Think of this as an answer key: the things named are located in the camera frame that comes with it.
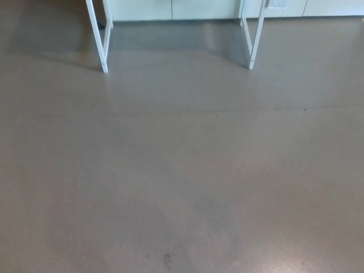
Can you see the small black floor object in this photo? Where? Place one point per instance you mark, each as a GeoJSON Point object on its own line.
{"type": "Point", "coordinates": [100, 26]}

